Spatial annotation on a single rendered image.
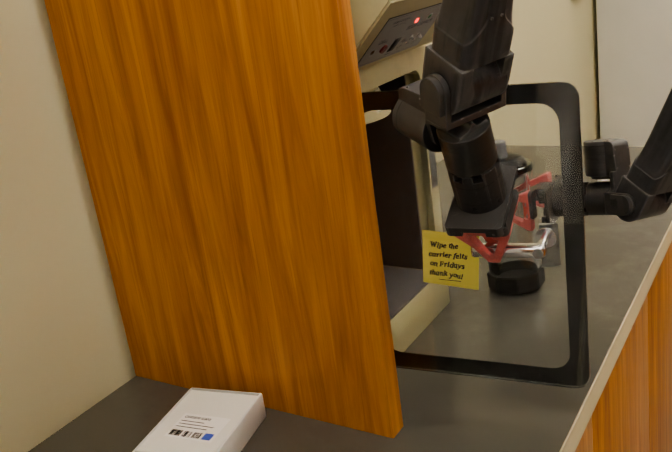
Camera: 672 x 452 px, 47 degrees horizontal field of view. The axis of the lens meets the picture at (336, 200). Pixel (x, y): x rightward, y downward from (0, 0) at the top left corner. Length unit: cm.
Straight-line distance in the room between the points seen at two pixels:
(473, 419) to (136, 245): 56
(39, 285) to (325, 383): 46
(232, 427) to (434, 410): 28
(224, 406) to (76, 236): 37
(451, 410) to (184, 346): 42
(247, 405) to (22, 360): 35
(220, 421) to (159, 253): 27
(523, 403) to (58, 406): 71
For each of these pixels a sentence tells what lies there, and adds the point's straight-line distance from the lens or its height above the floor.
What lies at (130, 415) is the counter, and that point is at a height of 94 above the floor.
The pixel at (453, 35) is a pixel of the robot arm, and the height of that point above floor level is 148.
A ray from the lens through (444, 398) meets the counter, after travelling 114.
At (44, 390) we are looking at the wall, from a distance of 129.
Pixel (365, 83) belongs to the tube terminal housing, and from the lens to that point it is 110.
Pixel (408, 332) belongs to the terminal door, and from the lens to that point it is 109.
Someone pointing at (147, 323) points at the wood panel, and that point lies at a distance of 127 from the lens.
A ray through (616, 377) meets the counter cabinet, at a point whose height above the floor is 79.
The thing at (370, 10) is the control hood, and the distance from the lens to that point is 95.
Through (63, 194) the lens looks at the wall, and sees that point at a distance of 125.
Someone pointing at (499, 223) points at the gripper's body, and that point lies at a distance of 85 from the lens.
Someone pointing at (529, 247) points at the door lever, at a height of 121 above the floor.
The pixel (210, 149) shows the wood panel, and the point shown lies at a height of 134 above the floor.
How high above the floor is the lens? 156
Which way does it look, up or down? 18 degrees down
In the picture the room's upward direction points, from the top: 8 degrees counter-clockwise
